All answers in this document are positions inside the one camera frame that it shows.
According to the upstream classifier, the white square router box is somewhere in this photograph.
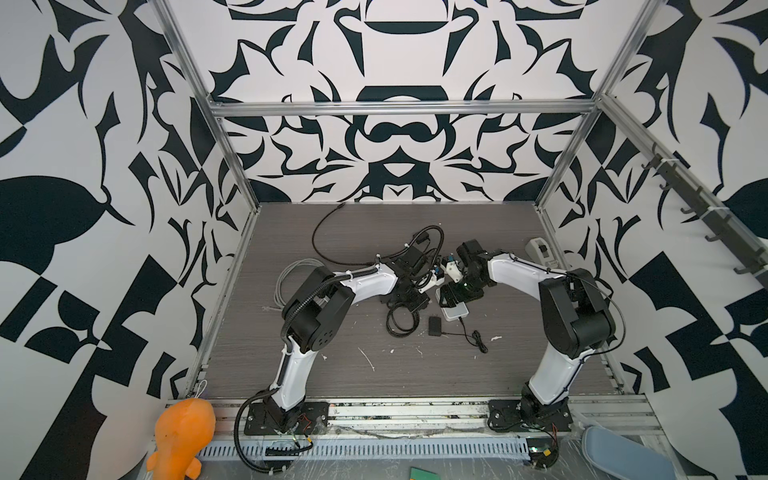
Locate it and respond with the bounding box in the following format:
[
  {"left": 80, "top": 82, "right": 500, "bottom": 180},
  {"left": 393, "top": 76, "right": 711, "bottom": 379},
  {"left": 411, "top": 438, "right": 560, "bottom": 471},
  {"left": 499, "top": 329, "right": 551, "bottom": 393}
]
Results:
[{"left": 441, "top": 302, "right": 469, "bottom": 322}]

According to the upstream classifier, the black cable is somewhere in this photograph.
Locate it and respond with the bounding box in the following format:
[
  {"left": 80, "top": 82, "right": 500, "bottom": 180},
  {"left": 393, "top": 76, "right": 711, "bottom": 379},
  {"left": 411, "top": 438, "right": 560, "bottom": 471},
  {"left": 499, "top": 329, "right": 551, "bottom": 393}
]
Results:
[{"left": 385, "top": 302, "right": 421, "bottom": 338}]

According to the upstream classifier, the black power adapter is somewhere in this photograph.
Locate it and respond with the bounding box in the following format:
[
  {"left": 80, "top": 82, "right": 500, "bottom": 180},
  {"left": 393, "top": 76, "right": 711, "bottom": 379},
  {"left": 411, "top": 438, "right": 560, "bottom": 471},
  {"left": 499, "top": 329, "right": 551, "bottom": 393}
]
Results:
[{"left": 427, "top": 316, "right": 490, "bottom": 355}]

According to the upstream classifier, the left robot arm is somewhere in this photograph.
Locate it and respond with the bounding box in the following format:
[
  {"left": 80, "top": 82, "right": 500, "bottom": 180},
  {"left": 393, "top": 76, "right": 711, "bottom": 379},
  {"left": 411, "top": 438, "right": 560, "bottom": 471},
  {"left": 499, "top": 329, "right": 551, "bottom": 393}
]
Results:
[{"left": 264, "top": 243, "right": 444, "bottom": 421}]

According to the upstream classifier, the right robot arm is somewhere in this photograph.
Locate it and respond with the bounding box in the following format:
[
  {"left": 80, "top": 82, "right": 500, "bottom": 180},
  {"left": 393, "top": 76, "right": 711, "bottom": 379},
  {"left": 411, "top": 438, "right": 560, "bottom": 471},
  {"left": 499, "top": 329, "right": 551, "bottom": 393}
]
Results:
[{"left": 438, "top": 240, "right": 616, "bottom": 423}]

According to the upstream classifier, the green object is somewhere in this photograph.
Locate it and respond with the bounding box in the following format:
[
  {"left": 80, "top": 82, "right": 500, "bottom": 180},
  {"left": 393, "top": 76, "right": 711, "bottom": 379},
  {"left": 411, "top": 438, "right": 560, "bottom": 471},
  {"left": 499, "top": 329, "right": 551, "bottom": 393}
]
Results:
[{"left": 409, "top": 467, "right": 441, "bottom": 480}]

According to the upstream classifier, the grey blue pad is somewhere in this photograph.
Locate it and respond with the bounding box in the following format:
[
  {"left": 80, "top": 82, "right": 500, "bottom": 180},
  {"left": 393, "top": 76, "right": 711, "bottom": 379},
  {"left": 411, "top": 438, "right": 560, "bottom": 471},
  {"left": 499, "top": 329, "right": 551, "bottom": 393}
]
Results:
[{"left": 582, "top": 425, "right": 676, "bottom": 480}]

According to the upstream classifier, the orange plush toy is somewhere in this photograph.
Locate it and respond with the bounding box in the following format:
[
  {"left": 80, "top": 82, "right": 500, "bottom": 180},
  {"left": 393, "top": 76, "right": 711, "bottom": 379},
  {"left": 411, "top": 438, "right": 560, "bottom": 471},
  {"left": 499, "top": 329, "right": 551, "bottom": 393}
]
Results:
[{"left": 146, "top": 398, "right": 216, "bottom": 480}]

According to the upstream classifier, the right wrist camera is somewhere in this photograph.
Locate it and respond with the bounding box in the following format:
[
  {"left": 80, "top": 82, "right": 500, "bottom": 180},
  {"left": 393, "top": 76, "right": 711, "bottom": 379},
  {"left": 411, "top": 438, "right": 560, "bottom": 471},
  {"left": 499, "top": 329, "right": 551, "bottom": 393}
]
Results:
[{"left": 441, "top": 255, "right": 464, "bottom": 283}]

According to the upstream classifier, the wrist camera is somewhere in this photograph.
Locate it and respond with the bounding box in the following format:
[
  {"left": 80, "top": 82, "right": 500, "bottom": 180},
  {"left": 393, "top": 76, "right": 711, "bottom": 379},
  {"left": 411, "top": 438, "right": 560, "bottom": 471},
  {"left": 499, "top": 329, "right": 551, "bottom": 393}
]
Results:
[
  {"left": 417, "top": 268, "right": 445, "bottom": 293},
  {"left": 441, "top": 255, "right": 464, "bottom": 283}
]

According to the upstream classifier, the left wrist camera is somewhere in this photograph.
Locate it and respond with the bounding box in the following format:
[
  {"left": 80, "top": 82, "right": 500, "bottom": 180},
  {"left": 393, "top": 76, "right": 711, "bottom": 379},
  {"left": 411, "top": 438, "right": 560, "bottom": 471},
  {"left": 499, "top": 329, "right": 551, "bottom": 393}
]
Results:
[{"left": 417, "top": 268, "right": 445, "bottom": 293}]

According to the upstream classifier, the grey coiled ethernet cable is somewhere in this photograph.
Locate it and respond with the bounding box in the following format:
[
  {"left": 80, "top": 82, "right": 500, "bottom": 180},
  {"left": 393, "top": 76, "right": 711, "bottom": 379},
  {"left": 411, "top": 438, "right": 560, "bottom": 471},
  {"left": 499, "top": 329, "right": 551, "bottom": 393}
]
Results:
[{"left": 263, "top": 257, "right": 325, "bottom": 312}]

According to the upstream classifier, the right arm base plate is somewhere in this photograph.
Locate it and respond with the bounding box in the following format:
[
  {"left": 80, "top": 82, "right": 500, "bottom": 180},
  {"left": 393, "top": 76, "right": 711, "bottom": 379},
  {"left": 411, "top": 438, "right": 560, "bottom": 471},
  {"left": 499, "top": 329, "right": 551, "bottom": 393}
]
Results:
[{"left": 486, "top": 396, "right": 573, "bottom": 433}]

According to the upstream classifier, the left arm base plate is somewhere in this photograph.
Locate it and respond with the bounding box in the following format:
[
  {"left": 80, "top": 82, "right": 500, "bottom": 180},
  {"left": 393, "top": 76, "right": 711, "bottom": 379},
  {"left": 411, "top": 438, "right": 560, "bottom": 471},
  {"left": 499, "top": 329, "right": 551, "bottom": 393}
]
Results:
[{"left": 243, "top": 400, "right": 330, "bottom": 436}]

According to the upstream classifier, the white cable duct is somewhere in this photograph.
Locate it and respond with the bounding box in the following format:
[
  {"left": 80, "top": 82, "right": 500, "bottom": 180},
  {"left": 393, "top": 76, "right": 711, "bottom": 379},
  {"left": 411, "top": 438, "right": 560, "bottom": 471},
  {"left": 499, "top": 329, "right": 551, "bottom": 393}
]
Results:
[{"left": 198, "top": 437, "right": 530, "bottom": 461}]

